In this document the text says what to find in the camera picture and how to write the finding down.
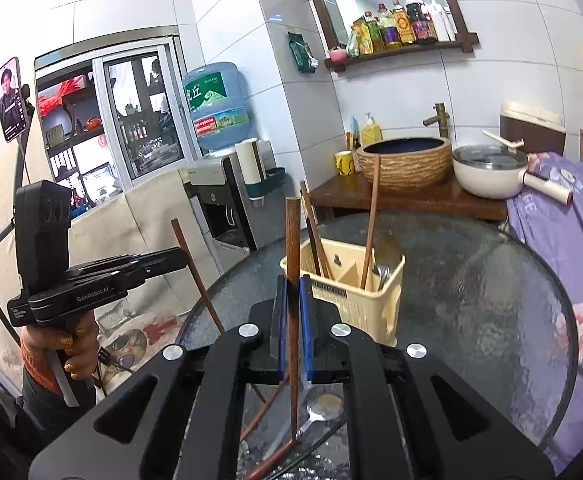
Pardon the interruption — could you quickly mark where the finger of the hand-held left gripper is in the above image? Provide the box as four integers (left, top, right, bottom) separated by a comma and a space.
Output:
69, 259, 172, 292
122, 246, 191, 276

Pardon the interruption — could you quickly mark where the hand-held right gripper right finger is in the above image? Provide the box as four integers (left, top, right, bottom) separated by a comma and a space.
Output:
299, 275, 555, 480

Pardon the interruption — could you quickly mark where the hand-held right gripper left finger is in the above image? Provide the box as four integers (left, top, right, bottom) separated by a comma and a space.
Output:
28, 275, 289, 480

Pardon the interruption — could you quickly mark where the cream perforated utensil holder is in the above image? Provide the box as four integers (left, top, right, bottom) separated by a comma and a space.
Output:
280, 237, 407, 349

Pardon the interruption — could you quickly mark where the brown chopsticks pair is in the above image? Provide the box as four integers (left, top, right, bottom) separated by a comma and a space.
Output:
298, 180, 333, 281

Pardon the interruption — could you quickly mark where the plain black chopstick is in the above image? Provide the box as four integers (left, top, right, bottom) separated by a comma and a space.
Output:
266, 417, 348, 480

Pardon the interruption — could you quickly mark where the wooden-handled metal spoon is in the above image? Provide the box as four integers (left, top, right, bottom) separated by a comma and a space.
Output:
373, 230, 403, 292

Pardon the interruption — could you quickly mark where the person's left forearm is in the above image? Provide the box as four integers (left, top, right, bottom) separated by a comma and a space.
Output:
19, 360, 98, 436

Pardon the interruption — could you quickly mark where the person's left hand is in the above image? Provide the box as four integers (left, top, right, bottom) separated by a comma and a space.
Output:
21, 317, 100, 386

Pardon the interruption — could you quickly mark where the beige cloth cover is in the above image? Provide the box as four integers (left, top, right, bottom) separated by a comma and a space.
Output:
69, 167, 225, 313

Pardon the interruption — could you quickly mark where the black phone stand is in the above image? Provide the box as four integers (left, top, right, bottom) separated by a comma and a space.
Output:
0, 82, 38, 356

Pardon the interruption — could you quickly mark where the silver water dispenser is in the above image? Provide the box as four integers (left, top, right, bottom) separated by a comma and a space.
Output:
184, 139, 278, 272

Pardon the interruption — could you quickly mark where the white paper cup tube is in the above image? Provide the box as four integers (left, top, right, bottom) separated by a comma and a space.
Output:
234, 137, 268, 197

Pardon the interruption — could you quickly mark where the sliding glass window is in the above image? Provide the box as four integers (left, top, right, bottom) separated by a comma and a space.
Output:
34, 34, 193, 213

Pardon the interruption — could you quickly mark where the smartphone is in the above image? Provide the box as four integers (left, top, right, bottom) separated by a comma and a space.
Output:
0, 56, 28, 144

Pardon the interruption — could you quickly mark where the blue water jug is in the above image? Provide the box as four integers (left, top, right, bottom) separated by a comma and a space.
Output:
181, 62, 253, 152

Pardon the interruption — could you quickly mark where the yellow cup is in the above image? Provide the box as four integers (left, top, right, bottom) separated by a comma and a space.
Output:
333, 149, 355, 177

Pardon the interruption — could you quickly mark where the woven pattern wash basin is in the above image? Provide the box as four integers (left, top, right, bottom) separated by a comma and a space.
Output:
355, 136, 453, 194

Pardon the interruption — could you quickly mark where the yellow soap dispenser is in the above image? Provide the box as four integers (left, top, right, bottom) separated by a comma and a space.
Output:
360, 112, 383, 147

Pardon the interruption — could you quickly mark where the white pot with glass lid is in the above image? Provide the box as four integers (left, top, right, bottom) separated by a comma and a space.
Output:
452, 143, 575, 206

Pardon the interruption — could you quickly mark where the green packet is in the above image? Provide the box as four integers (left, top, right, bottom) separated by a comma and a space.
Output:
286, 31, 319, 75

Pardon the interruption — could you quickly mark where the brass faucet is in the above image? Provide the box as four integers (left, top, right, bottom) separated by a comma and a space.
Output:
422, 102, 451, 139

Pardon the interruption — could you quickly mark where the purple floral cloth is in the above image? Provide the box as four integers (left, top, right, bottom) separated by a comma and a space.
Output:
505, 134, 583, 463

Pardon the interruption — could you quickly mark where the white ladle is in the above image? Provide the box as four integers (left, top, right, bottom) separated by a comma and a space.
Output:
482, 129, 525, 152

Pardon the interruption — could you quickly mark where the yellow seasoning packet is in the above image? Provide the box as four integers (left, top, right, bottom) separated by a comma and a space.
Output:
352, 17, 375, 56

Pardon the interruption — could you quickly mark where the brown and white rice cooker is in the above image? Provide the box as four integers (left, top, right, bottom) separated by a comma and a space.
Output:
499, 99, 567, 156

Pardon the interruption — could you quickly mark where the yellow cooking oil bottle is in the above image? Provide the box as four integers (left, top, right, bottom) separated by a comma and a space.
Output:
376, 3, 403, 51

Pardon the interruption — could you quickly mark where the amber labelled sauce bottle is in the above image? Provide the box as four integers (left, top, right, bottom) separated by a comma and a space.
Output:
391, 0, 417, 46

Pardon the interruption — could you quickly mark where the wooden framed mirror shelf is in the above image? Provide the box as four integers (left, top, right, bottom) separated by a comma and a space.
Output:
302, 0, 480, 72

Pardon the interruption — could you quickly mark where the dark soy sauce bottle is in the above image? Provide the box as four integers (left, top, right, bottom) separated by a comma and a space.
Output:
404, 0, 439, 45

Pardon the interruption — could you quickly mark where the white plastic bottle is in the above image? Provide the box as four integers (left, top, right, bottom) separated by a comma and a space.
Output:
431, 2, 457, 43

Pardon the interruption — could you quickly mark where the green wall-mounted holder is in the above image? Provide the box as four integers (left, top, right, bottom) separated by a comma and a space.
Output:
258, 166, 289, 207

